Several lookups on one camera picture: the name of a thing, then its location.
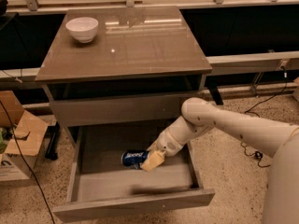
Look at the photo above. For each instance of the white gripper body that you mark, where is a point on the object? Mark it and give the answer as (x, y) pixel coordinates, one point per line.
(167, 144)

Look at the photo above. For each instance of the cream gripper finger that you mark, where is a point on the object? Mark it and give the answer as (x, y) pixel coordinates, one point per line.
(154, 159)
(152, 146)

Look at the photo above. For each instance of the blue pepsi can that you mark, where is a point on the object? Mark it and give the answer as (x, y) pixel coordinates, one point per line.
(134, 158)

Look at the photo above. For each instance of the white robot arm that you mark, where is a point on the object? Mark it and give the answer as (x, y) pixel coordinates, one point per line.
(278, 140)

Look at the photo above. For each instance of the open grey middle drawer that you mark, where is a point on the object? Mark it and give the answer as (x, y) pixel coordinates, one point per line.
(100, 186)

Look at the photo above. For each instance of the grey drawer cabinet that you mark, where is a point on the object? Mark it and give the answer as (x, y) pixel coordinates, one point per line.
(137, 51)

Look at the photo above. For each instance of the closed grey top drawer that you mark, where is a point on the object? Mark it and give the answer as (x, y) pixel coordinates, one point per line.
(83, 112)

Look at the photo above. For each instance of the black stand leg left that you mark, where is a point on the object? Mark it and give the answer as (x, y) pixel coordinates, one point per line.
(53, 135)

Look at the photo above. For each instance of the open cardboard box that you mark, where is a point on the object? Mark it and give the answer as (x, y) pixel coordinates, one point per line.
(22, 135)

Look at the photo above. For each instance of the white ceramic bowl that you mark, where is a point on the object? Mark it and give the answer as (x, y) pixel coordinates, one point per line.
(83, 29)

